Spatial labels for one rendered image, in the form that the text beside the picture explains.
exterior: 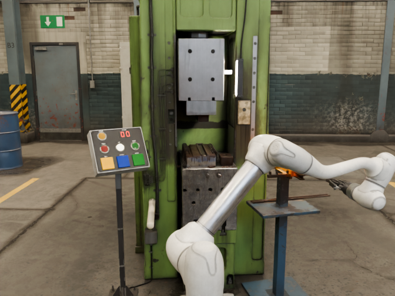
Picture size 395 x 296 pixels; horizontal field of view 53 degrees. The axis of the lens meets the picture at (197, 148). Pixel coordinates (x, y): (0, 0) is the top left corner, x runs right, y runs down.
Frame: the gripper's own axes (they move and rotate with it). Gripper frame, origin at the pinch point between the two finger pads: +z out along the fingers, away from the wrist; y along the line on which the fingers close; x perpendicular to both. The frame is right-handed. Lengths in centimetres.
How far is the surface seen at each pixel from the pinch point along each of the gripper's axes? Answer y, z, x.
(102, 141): -126, 54, 19
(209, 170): -57, 53, -4
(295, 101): 295, 571, -4
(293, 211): -9.9, 22.7, -26.1
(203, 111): -60, 60, 36
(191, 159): -68, 61, 3
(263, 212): -29.4, 25.8, -26.1
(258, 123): -17, 67, 26
